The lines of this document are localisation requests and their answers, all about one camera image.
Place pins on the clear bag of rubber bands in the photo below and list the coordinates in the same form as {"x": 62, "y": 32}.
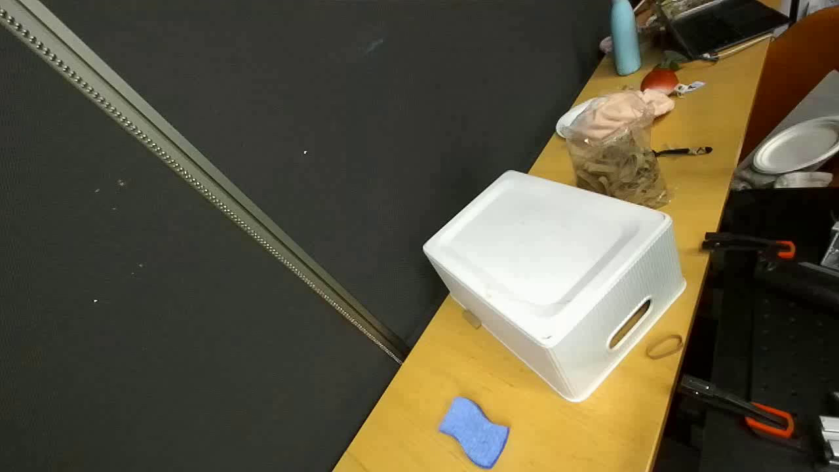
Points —
{"x": 617, "y": 160}

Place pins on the white plastic storage box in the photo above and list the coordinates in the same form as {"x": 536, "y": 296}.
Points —
{"x": 566, "y": 278}

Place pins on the white plate under cloth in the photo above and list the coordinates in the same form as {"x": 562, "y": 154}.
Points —
{"x": 571, "y": 117}

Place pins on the blue sponge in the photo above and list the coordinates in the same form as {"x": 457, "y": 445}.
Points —
{"x": 479, "y": 435}

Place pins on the peach cloth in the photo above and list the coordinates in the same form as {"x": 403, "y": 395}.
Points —
{"x": 619, "y": 110}

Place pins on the black plastic spoon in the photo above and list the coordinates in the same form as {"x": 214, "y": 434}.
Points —
{"x": 684, "y": 151}

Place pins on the light blue bottle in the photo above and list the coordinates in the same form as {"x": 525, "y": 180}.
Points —
{"x": 625, "y": 37}

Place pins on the red round object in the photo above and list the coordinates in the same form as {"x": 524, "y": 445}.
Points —
{"x": 659, "y": 79}

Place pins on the dark laptop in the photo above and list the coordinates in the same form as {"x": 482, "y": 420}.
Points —
{"x": 715, "y": 26}

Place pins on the black orange clamp far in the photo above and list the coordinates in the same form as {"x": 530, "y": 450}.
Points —
{"x": 737, "y": 241}

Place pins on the black orange clamp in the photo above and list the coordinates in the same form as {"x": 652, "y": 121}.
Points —
{"x": 737, "y": 241}
{"x": 758, "y": 417}

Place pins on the black orange clamp near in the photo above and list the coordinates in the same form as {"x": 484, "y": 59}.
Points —
{"x": 758, "y": 417}

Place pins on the white plate on right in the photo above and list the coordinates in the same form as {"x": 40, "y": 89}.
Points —
{"x": 799, "y": 147}

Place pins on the metal slotted rail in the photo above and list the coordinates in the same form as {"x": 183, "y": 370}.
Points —
{"x": 73, "y": 59}

